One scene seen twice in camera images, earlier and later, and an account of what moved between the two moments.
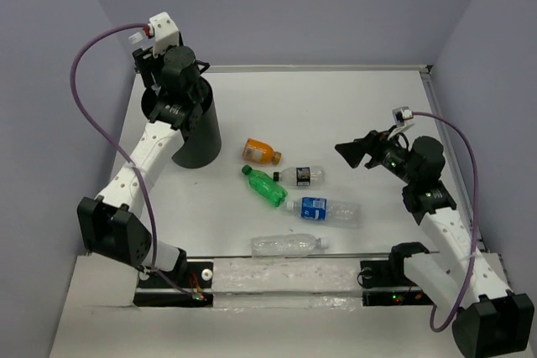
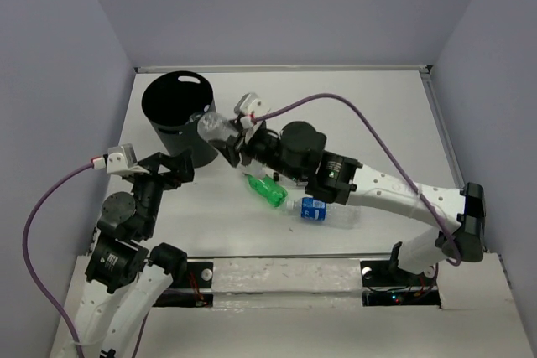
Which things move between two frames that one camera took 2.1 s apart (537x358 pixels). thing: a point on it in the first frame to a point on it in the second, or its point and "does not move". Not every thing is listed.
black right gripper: [375, 142] to [230, 148]
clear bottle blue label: [346, 214] does not move
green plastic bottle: [265, 186] does not move
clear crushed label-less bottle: [288, 244] to [216, 127]
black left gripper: [146, 62] to [182, 168]
